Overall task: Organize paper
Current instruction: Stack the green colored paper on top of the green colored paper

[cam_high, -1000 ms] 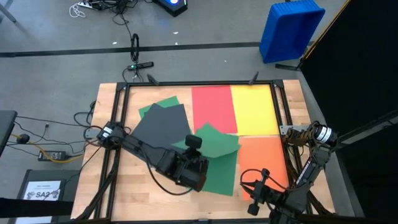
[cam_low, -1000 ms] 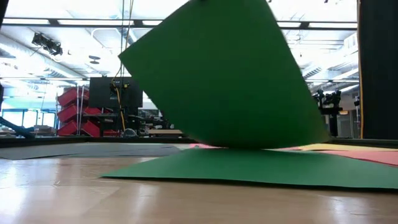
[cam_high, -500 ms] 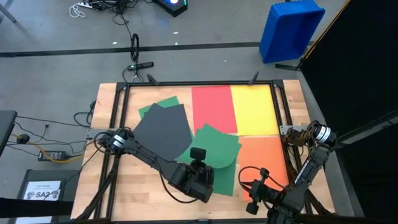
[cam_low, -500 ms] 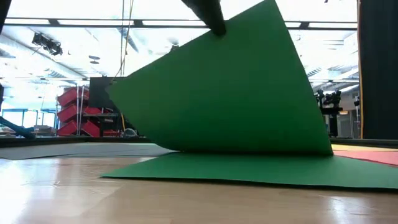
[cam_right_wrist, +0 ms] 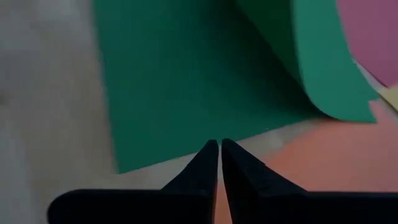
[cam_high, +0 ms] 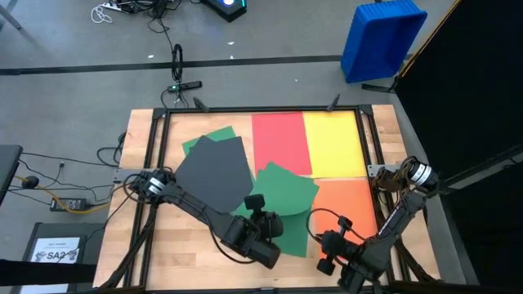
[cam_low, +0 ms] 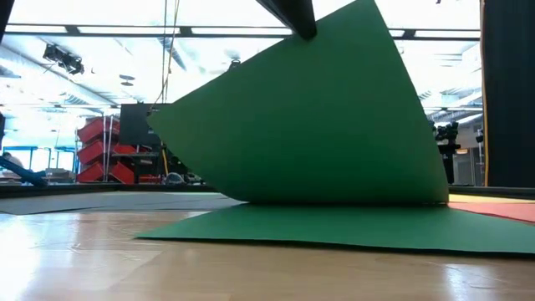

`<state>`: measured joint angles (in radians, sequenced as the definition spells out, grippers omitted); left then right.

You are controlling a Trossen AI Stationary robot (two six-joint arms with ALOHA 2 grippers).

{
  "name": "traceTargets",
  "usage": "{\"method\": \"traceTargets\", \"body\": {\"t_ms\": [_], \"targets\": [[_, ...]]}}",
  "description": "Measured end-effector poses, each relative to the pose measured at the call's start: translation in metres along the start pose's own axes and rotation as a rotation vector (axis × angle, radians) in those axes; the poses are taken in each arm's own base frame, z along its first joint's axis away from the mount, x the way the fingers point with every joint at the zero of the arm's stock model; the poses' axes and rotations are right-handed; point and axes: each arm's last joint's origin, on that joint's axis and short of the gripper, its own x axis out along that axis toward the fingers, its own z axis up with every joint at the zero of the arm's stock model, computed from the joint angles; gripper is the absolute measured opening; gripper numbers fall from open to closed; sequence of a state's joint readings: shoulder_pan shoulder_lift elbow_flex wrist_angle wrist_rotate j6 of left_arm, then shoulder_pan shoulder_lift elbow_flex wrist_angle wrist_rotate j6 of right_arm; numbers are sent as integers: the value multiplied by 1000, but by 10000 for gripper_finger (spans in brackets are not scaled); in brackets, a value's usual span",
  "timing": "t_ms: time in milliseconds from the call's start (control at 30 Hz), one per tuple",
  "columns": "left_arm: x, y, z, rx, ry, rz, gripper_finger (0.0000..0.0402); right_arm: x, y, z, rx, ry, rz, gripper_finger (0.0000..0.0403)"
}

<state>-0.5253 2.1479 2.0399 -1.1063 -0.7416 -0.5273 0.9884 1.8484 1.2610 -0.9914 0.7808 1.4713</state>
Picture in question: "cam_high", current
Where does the coiled black cable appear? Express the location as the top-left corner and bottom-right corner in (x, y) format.
(170, 42), (185, 108)

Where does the yellow paper sheet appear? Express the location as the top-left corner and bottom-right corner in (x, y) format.
(302, 110), (368, 180)

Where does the black box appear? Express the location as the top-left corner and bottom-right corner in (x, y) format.
(20, 221), (108, 294)

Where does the grey bracket plate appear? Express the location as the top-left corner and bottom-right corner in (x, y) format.
(113, 167), (144, 184)
(366, 164), (397, 178)

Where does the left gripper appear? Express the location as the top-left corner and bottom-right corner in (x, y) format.
(223, 194), (286, 270)

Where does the black aluminium table frame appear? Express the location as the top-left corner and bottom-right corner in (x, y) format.
(93, 93), (445, 294)

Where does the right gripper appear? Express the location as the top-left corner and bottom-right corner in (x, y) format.
(316, 216), (393, 293)

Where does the white cable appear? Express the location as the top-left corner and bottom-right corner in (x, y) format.
(90, 2), (114, 25)

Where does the black cable bundle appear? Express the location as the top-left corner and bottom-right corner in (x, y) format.
(118, 0), (177, 50)

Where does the large blue plastic bin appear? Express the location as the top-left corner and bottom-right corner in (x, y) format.
(341, 0), (429, 85)

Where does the yellow cable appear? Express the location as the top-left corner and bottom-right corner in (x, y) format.
(15, 174), (112, 216)

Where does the black panel foot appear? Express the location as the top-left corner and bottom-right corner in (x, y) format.
(361, 81), (400, 95)

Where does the grey metal beam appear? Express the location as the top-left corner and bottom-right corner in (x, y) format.
(440, 142), (523, 193)

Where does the grey metal leg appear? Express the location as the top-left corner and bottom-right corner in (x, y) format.
(0, 0), (24, 32)

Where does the black paper sheet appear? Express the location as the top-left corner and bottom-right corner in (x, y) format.
(174, 136), (256, 215)

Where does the red paper sheet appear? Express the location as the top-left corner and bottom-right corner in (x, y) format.
(251, 113), (314, 177)

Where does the black computer blue light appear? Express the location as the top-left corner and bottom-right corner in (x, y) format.
(199, 0), (248, 24)

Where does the white SA2 label sheet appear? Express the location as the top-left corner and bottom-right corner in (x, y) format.
(30, 236), (82, 265)

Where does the black divider panel yellow edge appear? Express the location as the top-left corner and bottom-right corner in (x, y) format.
(395, 0), (523, 289)

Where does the black power adapter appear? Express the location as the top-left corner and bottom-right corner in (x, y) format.
(49, 197), (88, 213)

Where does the orange paper sheet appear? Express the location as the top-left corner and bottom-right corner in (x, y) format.
(312, 178), (380, 261)

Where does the black camera bar green light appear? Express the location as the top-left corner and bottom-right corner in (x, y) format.
(166, 80), (203, 94)

